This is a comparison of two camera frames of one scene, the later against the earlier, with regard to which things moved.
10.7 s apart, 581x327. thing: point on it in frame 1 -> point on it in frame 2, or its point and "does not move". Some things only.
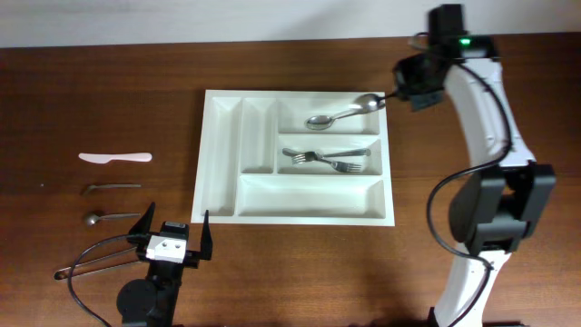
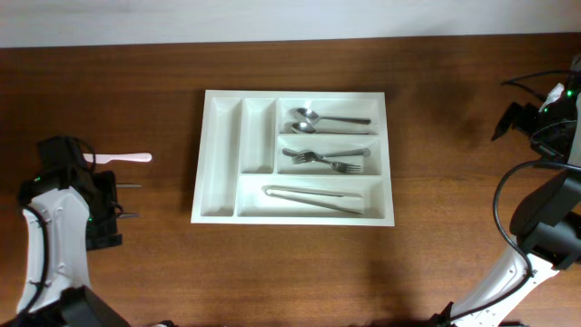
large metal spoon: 369,103 -> 309,116
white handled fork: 340,166 does not move
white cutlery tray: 294,157 does not move
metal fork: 313,155 does not move
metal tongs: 120,258 -> 266,189
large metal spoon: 320,123 -> 303,127
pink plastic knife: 102,158 does not move
